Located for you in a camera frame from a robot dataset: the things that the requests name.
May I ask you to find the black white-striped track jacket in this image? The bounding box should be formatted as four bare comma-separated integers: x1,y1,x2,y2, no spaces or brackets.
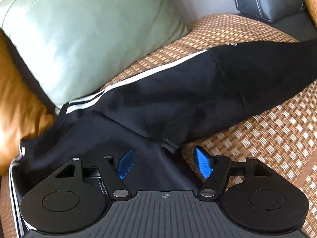
9,39,316,237

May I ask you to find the woven brown seat mat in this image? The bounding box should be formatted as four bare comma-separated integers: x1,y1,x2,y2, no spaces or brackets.
0,13,317,238

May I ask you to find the orange leather cushion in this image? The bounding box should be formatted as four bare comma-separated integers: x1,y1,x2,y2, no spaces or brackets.
1,32,54,176

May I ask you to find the green leather cushion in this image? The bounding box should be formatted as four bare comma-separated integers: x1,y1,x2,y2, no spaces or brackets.
1,0,189,106

